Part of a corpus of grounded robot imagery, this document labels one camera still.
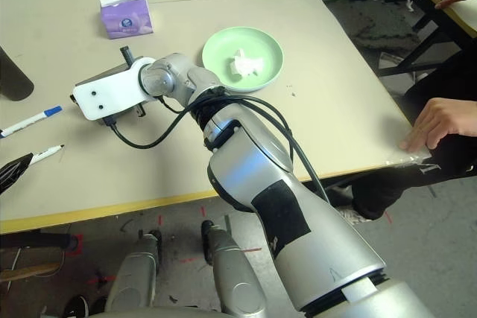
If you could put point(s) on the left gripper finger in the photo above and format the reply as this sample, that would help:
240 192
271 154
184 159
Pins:
15 174

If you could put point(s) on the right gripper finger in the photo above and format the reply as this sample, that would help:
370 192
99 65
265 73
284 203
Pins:
127 57

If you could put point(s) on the white marker black tip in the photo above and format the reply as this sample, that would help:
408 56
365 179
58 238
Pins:
48 152

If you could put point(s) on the green plate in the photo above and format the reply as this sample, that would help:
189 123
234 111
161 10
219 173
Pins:
220 53

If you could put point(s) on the white tissue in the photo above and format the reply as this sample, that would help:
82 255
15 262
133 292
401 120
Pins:
246 66

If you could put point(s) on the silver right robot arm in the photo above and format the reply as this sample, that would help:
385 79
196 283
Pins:
242 169

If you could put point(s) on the purple tissue pack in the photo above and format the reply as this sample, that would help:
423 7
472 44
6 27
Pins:
126 22

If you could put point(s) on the white marker blue cap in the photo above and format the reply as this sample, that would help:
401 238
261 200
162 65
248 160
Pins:
33 118

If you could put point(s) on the black table base tube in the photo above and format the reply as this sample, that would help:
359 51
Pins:
37 241

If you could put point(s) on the black plastic cup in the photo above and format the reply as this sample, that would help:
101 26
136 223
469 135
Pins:
15 83

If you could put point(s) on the wooden stick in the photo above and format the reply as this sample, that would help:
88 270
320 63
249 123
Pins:
30 271

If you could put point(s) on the silver robot left leg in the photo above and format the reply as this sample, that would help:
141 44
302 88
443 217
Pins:
134 277

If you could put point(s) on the silver robot leg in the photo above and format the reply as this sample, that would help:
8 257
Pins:
134 277
234 277

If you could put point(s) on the grey robot torso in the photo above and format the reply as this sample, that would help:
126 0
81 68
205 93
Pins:
149 312

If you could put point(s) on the silver robot right leg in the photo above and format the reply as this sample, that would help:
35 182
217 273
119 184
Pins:
234 277

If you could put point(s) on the white bystander sneaker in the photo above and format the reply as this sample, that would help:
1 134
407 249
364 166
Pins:
354 215

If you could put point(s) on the white tie strip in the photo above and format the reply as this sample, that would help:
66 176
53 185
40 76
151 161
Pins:
411 5

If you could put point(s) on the clear plastic wrap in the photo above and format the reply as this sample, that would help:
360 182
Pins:
413 158

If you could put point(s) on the bystander black clothed body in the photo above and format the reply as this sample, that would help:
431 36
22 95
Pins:
447 72

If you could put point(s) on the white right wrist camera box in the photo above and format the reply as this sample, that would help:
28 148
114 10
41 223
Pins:
112 91

